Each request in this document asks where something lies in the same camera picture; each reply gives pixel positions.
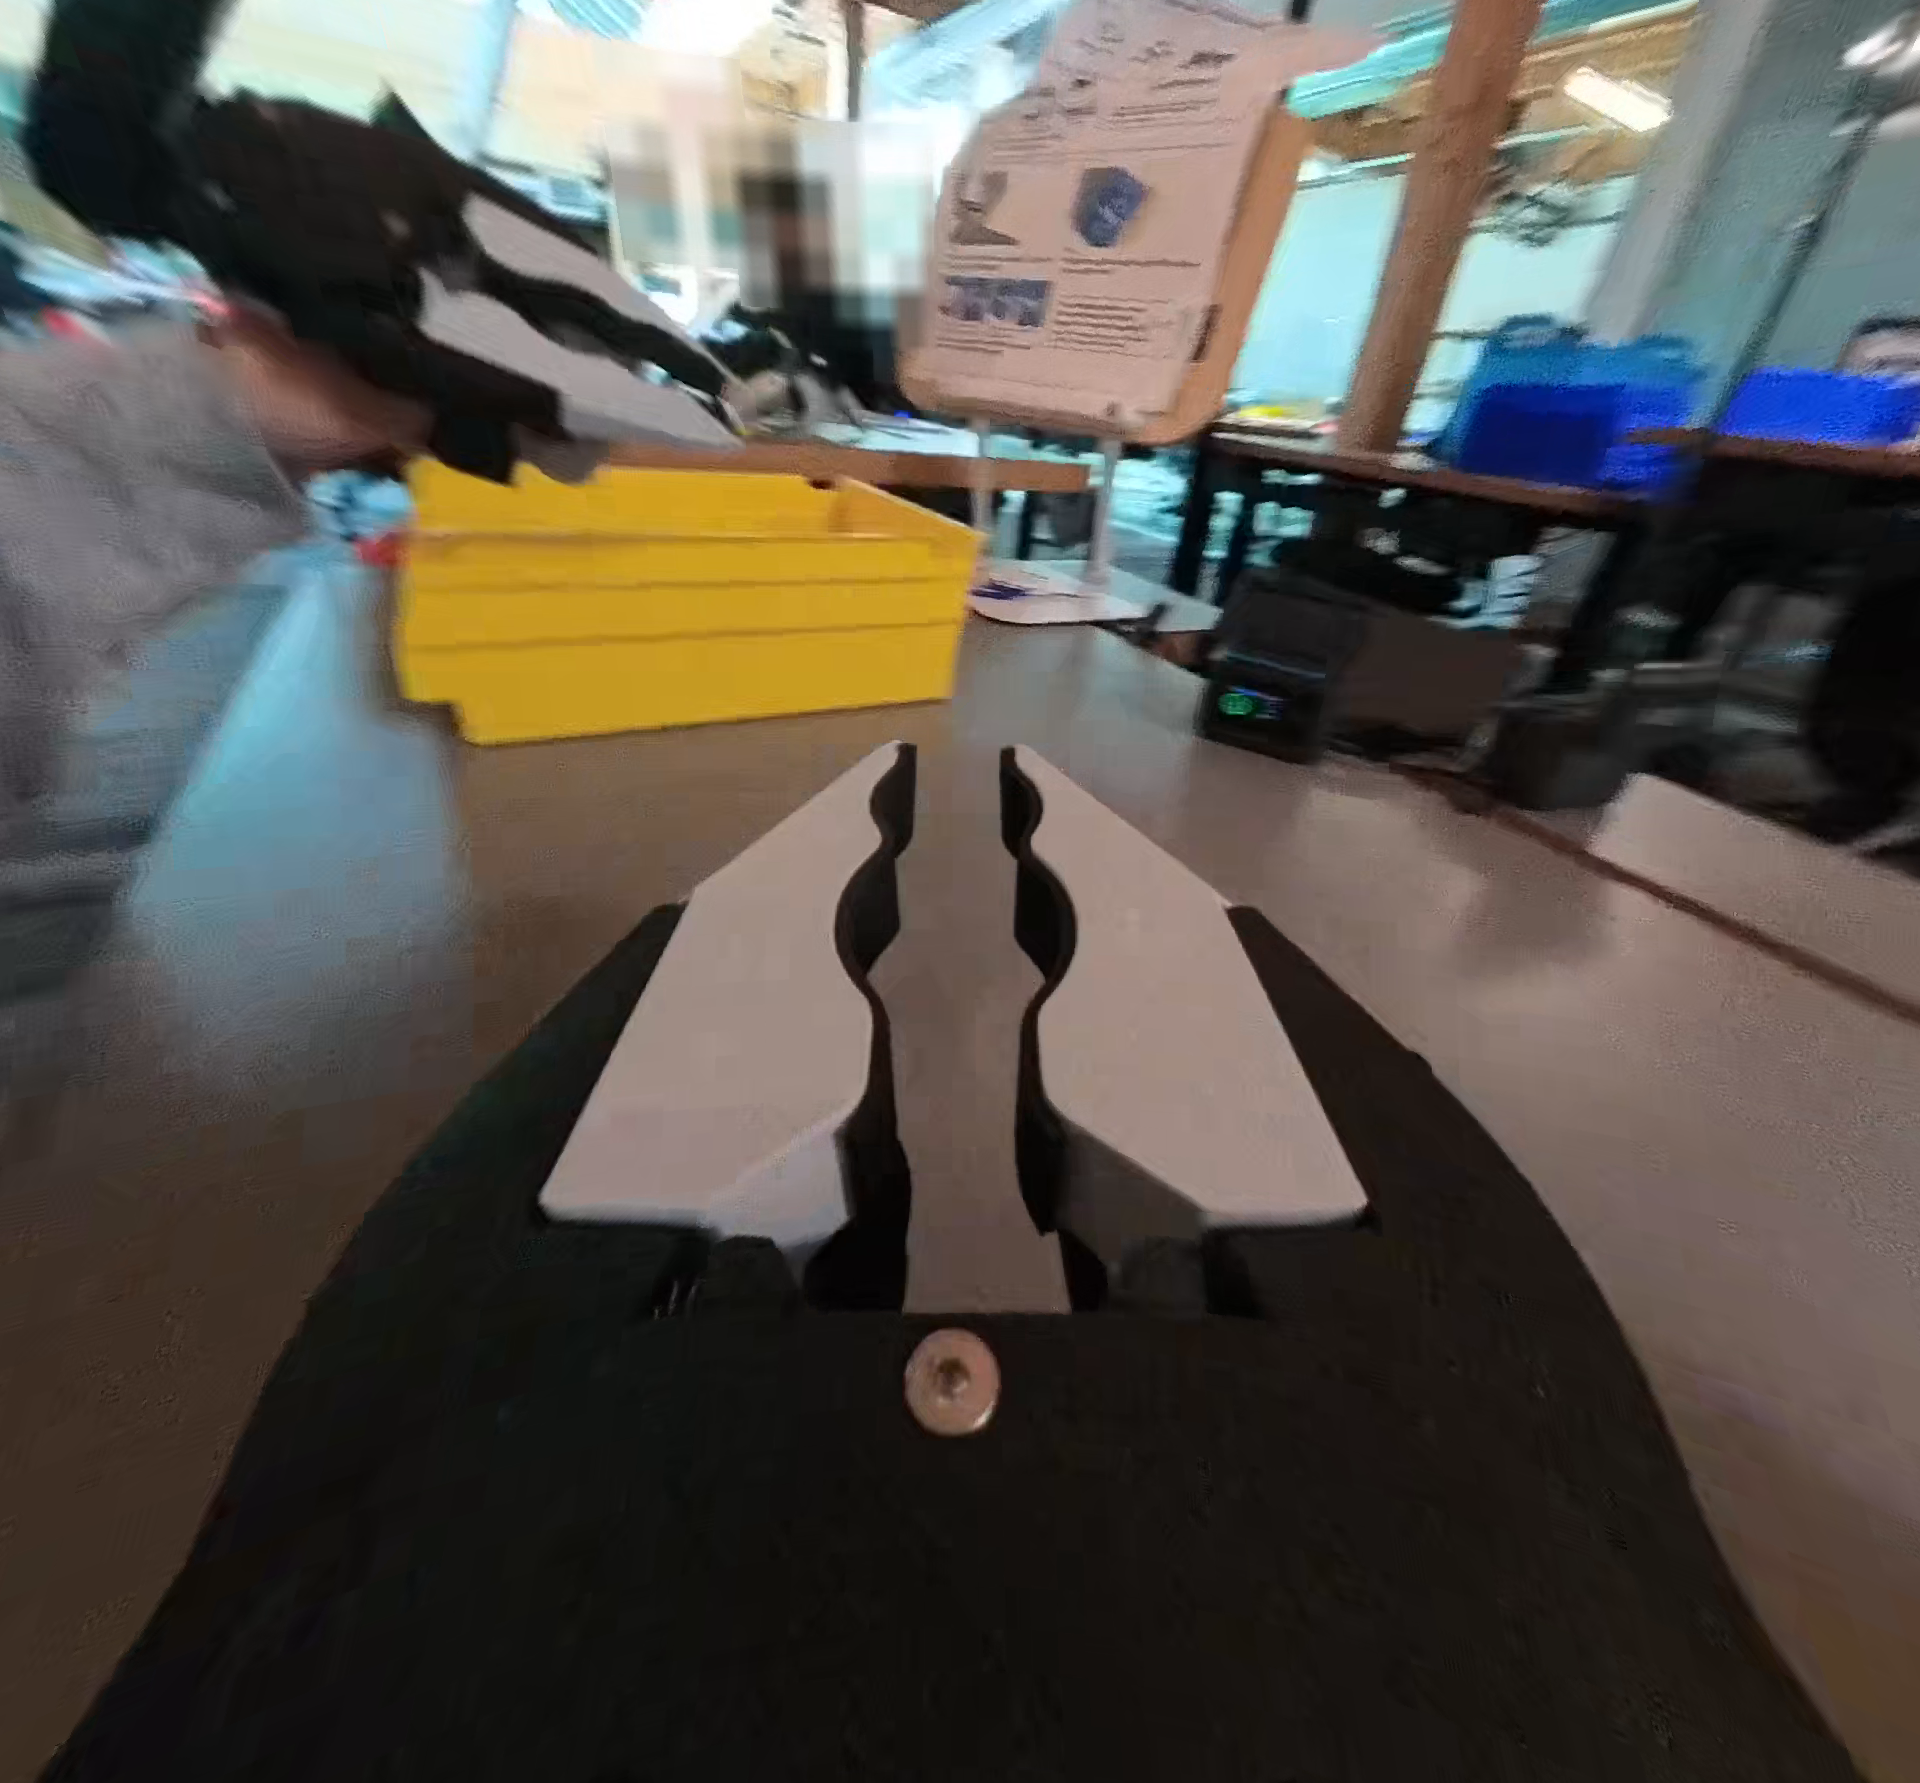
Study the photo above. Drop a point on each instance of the yellow plastic bin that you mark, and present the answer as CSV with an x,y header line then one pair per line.
x,y
676,644

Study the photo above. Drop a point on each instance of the wooden pillar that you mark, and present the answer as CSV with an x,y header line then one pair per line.
x,y
1472,164

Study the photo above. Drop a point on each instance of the black power station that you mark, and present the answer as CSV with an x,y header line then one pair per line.
x,y
1283,658

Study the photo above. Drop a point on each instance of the person's left hand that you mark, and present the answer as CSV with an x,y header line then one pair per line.
x,y
324,411

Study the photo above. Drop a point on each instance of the blue plastic bin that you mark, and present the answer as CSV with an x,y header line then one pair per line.
x,y
1817,406

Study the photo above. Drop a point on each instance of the instruction board on stand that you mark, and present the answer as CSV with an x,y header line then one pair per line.
x,y
1095,240

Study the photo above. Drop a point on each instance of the person's left forearm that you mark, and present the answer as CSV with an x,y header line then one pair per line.
x,y
106,540

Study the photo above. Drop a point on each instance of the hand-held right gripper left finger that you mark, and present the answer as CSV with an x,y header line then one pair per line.
x,y
719,1048

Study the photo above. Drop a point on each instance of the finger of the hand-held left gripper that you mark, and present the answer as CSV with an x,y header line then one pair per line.
x,y
601,395
555,256

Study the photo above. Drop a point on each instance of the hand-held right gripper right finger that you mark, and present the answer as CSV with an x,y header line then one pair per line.
x,y
1185,1063

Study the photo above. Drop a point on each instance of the wooden edged table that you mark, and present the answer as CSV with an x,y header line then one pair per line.
x,y
900,466

